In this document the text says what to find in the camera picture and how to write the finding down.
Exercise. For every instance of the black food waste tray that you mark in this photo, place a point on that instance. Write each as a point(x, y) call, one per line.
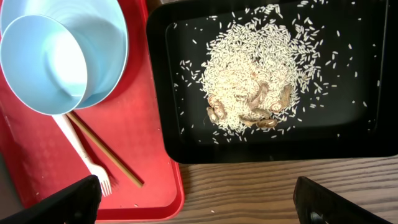
point(349, 110)

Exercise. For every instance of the white plastic fork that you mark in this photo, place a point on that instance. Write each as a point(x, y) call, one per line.
point(66, 127)

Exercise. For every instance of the light blue plate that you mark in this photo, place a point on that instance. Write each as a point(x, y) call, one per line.
point(98, 26)

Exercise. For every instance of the red plastic tray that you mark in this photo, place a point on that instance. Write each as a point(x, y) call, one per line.
point(37, 160)

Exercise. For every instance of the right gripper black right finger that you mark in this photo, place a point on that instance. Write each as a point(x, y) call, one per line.
point(316, 204)

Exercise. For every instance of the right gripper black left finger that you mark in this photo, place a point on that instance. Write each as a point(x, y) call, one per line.
point(77, 203)

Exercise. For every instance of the light blue bowl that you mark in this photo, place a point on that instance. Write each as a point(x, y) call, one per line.
point(44, 65)

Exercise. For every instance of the wooden chopstick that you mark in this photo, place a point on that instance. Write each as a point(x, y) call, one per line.
point(114, 158)

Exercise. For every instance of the pile of rice and scraps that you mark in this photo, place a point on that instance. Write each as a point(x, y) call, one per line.
point(255, 72)

